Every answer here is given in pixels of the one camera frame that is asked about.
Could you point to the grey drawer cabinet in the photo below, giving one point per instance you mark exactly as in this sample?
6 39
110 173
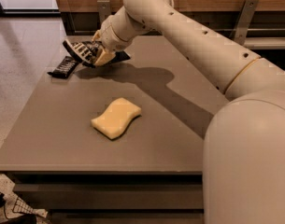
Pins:
151 173

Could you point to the black wire object on floor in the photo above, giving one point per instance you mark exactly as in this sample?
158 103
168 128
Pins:
14 210

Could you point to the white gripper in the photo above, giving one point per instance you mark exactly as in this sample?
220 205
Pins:
111 38

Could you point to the left metal bracket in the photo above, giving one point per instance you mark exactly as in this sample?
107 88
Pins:
104 9

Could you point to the yellow sponge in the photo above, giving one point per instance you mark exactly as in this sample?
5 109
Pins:
116 118

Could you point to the metal bracket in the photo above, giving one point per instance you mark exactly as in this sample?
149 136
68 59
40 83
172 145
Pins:
244 19
104 9

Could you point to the black rxbar chocolate bar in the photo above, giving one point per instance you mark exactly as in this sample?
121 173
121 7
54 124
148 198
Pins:
65 68

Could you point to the right metal bracket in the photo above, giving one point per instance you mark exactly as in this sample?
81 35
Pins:
244 19

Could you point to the blue Kettle chip bag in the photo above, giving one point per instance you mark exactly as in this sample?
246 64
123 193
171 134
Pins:
85 52

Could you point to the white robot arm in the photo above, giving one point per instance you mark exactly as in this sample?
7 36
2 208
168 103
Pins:
244 149

